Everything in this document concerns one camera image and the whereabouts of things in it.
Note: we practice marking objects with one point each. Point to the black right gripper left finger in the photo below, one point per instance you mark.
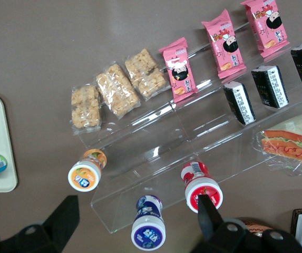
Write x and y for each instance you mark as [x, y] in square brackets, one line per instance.
[63, 218]

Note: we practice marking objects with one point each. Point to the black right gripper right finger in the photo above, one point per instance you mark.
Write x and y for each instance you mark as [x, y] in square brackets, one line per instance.
[208, 218]

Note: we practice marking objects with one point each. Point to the red gum bottle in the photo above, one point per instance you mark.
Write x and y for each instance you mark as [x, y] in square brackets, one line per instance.
[200, 182]

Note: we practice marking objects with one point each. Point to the orange gum bottle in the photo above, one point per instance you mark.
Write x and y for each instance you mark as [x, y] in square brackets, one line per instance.
[86, 174]

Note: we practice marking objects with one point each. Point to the blue gum bottle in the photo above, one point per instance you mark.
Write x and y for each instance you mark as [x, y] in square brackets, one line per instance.
[148, 224]

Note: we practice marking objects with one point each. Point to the clear acrylic stepped shelf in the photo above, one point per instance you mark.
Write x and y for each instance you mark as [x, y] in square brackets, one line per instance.
[166, 126]

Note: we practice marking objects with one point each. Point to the wrapped triangle sandwich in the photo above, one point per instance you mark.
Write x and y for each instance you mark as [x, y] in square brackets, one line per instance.
[290, 147]

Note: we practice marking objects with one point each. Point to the wrapped rice crisp bar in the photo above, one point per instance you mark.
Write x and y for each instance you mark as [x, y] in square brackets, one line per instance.
[145, 73]
[85, 108]
[117, 89]

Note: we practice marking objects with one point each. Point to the pink cartoon snack packet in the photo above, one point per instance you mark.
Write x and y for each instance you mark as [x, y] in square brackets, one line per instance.
[225, 44]
[268, 26]
[179, 71]

